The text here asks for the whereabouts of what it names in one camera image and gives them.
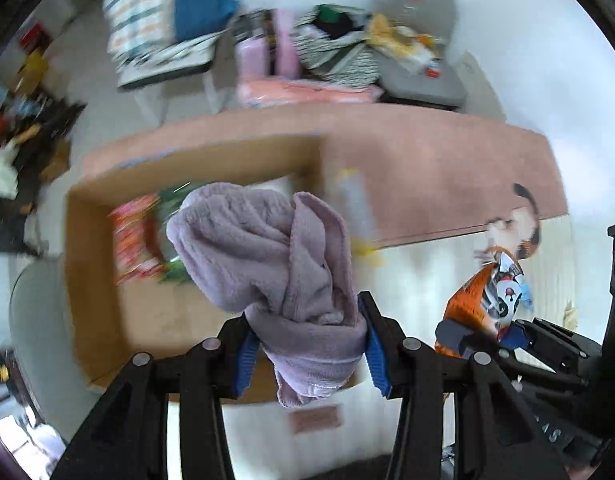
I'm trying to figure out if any orange snack bag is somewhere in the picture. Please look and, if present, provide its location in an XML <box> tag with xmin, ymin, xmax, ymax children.
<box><xmin>434</xmin><ymin>252</ymin><xmax>524</xmax><ymax>358</ymax></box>

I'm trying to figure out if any red snack bag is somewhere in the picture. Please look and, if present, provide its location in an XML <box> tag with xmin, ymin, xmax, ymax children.
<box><xmin>110</xmin><ymin>194</ymin><xmax>166</xmax><ymax>284</ymax></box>

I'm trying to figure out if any lilac towel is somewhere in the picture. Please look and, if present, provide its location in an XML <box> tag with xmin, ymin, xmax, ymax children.
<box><xmin>178</xmin><ymin>183</ymin><xmax>367</xmax><ymax>408</ymax></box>

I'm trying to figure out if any grey office chair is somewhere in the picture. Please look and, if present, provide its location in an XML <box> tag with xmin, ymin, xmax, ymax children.
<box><xmin>9</xmin><ymin>257</ymin><xmax>100</xmax><ymax>442</ymax></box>

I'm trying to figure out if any cardboard box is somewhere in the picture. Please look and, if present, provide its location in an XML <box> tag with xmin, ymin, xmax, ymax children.
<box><xmin>64</xmin><ymin>133</ymin><xmax>368</xmax><ymax>404</ymax></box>

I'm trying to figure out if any brown label sticker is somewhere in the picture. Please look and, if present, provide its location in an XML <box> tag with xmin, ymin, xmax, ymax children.
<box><xmin>288</xmin><ymin>405</ymin><xmax>343</xmax><ymax>434</ymax></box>

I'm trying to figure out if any pink table mat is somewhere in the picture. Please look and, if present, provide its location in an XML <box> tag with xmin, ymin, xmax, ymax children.
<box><xmin>84</xmin><ymin>103</ymin><xmax>568</xmax><ymax>247</ymax></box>

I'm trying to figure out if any green snack bag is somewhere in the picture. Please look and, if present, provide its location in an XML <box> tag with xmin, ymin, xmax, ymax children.
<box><xmin>154</xmin><ymin>181</ymin><xmax>208</xmax><ymax>284</ymax></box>

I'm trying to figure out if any silver yellow pouch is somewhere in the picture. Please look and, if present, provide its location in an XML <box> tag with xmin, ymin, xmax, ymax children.
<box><xmin>336</xmin><ymin>168</ymin><xmax>378</xmax><ymax>258</ymax></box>

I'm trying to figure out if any white paper package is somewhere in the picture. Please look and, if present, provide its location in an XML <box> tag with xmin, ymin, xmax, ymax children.
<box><xmin>248</xmin><ymin>174</ymin><xmax>298</xmax><ymax>200</ymax></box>

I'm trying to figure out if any white goose plush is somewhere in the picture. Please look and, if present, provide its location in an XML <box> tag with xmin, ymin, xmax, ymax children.
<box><xmin>0</xmin><ymin>141</ymin><xmax>19</xmax><ymax>200</ymax></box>

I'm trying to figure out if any yellow plush toy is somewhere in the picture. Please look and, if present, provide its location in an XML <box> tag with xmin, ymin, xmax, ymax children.
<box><xmin>367</xmin><ymin>13</ymin><xmax>443</xmax><ymax>78</ymax></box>

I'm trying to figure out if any folded pink blanket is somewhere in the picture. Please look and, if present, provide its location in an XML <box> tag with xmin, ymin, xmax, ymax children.
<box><xmin>237</xmin><ymin>78</ymin><xmax>383</xmax><ymax>108</ymax></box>

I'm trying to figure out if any black bag pile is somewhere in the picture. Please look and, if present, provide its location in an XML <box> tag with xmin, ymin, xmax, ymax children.
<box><xmin>0</xmin><ymin>98</ymin><xmax>86</xmax><ymax>258</ymax></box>

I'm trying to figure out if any zebra striped bag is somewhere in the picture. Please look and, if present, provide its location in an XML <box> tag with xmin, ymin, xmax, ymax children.
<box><xmin>290</xmin><ymin>4</ymin><xmax>380</xmax><ymax>88</ymax></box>

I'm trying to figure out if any pink suitcase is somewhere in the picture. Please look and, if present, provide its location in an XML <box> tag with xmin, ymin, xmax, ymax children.
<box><xmin>232</xmin><ymin>9</ymin><xmax>302</xmax><ymax>79</ymax></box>

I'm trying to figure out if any grey floor chair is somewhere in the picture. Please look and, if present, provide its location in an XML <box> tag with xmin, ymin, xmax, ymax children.
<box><xmin>373</xmin><ymin>0</ymin><xmax>467</xmax><ymax>110</ymax></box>

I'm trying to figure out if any white stool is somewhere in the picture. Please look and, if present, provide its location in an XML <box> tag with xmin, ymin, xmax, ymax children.
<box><xmin>117</xmin><ymin>30</ymin><xmax>228</xmax><ymax>125</ymax></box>

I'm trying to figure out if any blue cushion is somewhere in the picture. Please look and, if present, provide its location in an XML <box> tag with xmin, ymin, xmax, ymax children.
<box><xmin>174</xmin><ymin>0</ymin><xmax>238</xmax><ymax>41</ymax></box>

